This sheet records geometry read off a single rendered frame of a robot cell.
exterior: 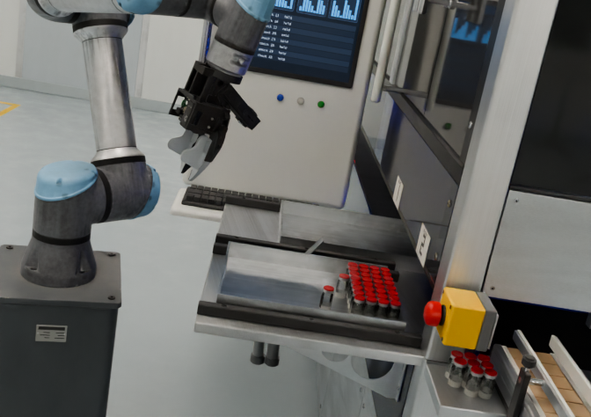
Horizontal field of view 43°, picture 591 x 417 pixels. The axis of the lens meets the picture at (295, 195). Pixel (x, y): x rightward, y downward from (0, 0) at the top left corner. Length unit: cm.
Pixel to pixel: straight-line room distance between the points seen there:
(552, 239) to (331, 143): 106
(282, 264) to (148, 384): 128
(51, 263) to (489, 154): 88
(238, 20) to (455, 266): 55
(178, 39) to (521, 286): 572
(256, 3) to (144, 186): 52
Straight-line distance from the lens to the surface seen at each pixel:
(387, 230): 193
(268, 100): 219
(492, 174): 123
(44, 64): 709
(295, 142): 222
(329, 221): 191
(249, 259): 158
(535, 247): 129
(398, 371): 147
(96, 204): 157
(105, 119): 164
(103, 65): 166
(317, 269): 159
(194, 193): 213
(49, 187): 154
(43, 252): 158
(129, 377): 280
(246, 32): 130
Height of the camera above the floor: 149
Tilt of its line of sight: 17 degrees down
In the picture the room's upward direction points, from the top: 10 degrees clockwise
